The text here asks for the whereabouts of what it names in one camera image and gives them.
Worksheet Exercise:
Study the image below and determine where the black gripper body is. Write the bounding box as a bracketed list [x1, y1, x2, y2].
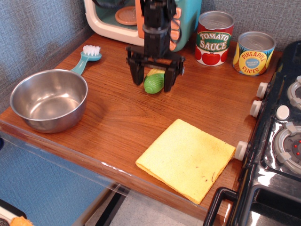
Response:
[126, 29, 185, 75]

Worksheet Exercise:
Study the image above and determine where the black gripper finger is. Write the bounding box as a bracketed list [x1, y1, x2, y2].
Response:
[164, 63, 178, 92]
[129, 62, 144, 85]

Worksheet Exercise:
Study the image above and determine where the green toy corn cob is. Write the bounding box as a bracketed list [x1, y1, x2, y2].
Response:
[143, 68, 165, 94]

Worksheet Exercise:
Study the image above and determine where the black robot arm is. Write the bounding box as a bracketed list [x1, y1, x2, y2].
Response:
[126, 0, 185, 92]

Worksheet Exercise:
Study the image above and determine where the teal toy microwave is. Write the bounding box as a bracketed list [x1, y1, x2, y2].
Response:
[84, 0, 202, 52]

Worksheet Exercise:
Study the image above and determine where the orange microwave turntable plate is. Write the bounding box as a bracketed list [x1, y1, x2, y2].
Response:
[115, 6, 137, 26]

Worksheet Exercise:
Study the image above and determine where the orange fuzzy object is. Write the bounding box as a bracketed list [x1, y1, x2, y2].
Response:
[10, 216, 33, 226]

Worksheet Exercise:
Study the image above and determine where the teal dish brush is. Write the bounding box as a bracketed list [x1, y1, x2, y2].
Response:
[71, 45, 102, 75]

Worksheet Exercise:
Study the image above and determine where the tomato sauce can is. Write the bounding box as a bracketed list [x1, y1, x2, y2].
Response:
[195, 11, 235, 66]

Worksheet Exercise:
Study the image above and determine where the pineapple slices can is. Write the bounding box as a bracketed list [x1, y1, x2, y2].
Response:
[232, 31, 276, 76]

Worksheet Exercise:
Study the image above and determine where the stainless steel bowl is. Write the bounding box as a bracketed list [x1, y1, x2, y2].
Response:
[10, 69, 88, 133]

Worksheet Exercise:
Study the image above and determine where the yellow folded cloth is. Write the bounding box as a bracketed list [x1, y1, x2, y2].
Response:
[135, 119, 235, 204]

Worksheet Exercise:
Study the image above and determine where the white stove knob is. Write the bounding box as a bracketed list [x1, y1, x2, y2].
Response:
[250, 100, 262, 118]
[234, 141, 248, 161]
[256, 82, 268, 99]

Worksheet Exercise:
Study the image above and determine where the black toy stove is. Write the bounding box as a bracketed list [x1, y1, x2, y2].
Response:
[204, 41, 301, 226]

